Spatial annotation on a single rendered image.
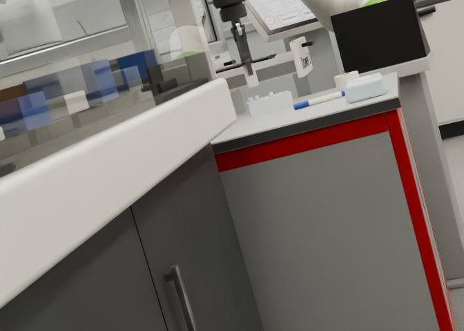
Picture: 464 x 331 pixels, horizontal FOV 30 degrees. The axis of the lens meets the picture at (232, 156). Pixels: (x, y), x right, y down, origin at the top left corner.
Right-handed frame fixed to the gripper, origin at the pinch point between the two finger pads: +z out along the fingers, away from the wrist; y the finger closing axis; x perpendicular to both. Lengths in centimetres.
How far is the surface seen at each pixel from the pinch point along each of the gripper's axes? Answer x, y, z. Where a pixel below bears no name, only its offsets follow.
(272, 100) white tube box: 3.5, 7.0, 8.0
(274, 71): 8.0, -11.5, 1.2
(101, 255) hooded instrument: -36, 128, 12
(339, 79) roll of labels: 23.5, 4.6, 7.7
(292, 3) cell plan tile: 32, -109, -19
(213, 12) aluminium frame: -1, -76, -23
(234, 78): -3.9, -14.6, 0.1
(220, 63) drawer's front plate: -5, -55, -5
